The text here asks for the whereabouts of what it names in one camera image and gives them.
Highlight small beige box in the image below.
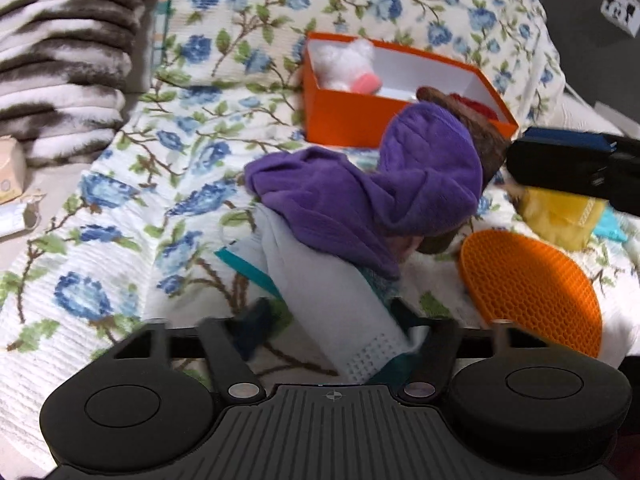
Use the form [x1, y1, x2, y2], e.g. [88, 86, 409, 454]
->
[0, 136, 27, 206]

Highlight floral knit blanket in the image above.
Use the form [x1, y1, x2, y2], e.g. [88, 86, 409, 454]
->
[0, 80, 640, 466]

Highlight purple fleece cloth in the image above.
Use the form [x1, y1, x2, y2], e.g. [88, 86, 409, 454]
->
[244, 101, 485, 281]

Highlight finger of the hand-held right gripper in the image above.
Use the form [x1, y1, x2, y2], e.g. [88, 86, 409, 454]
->
[522, 126, 618, 153]
[506, 139, 618, 193]

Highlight striped fur blanket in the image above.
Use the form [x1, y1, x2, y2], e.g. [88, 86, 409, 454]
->
[0, 0, 166, 168]

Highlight white panda print box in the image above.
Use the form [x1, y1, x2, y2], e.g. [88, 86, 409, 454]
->
[600, 0, 640, 37]

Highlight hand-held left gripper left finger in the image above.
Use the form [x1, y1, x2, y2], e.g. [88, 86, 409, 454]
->
[87, 299, 273, 403]

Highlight floral pillow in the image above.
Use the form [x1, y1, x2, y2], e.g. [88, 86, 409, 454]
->
[155, 0, 568, 146]

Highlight brown fuzzy block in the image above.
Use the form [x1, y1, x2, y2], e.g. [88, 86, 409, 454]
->
[415, 86, 511, 256]

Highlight orange cardboard box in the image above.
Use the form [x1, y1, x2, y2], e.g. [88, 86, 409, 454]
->
[302, 31, 520, 150]

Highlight white packet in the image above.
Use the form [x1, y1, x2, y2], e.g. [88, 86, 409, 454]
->
[0, 195, 43, 241]

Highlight white and teal face mask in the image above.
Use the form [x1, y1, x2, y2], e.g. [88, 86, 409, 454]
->
[215, 210, 431, 387]

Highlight red fuzzy scrunchie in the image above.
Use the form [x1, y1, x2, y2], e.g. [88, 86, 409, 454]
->
[447, 92, 501, 122]

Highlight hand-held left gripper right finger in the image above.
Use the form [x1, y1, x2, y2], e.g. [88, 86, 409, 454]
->
[392, 300, 526, 403]

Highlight yellow tape roll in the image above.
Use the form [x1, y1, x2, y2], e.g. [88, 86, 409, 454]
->
[515, 185, 608, 252]

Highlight orange silicone trivet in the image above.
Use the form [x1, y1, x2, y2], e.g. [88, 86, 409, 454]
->
[459, 229, 603, 358]

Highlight teal cloth piece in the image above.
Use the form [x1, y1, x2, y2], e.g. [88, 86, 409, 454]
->
[595, 207, 629, 244]

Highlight white plush toy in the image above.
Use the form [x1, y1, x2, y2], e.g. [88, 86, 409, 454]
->
[311, 39, 383, 95]

